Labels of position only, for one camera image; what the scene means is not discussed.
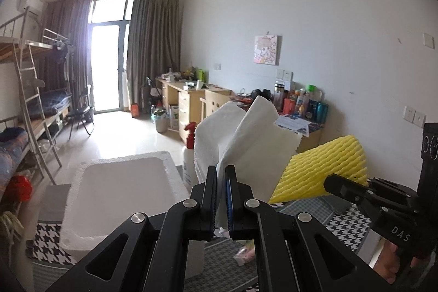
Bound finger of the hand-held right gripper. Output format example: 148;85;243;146
368;177;421;202
323;174;377;221

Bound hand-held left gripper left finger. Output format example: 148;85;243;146
44;165;220;292

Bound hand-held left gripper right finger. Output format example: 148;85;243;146
224;165;391;292

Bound yellow foam net sleeve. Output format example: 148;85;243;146
268;135;369;205

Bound white paper towel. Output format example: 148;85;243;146
193;95;303;238

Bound white foam box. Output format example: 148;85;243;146
60;151;206;279

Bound person's right hand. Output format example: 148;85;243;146
373;239;399;284

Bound white spray bottle red trigger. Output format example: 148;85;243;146
182;122;198;185

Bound pink snack packet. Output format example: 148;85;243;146
234;242;255;267

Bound houndstooth floor mat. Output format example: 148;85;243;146
32;172;384;292

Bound cluttered wooden desk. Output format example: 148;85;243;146
233;94;325;156

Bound printed paper sheets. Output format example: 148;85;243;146
274;114;312;137

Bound white carton box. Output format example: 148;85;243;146
169;105;180;130

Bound metal trash bin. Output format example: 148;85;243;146
151;109;169;133

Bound cluster of toiletry bottles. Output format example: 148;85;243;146
282;84;330;124

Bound wooden chair smiley cutout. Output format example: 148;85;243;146
199;89;230;123

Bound black headphones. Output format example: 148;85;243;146
251;88;274;104

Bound dark thermos bottle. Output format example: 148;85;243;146
273;82;286;108

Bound black folding trolley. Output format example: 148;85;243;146
141;77;164;115

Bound black folding chair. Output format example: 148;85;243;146
67;84;96;140

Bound glass balcony door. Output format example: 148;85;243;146
87;0;135;114

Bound brown curtain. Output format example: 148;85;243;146
126;0;182;113
44;0;94;115

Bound dark blue bedding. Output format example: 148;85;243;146
25;88;72;120

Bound red plastic bag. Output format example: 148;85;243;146
7;176;33;202

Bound beige cloth bundle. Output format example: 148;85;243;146
0;210;24;245

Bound blue plaid quilt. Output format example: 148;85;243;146
0;128;30;173

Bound hanging dark clothes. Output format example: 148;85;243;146
51;42;74;63

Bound small metal bunk bed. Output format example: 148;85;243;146
21;28;76;138

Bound large metal bunk bed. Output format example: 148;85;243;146
0;8;64;245

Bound white air conditioner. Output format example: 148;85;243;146
17;0;44;17

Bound double wall socket plate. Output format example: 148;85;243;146
404;106;426;127

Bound cartoon wall picture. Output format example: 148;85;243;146
253;35;282;66

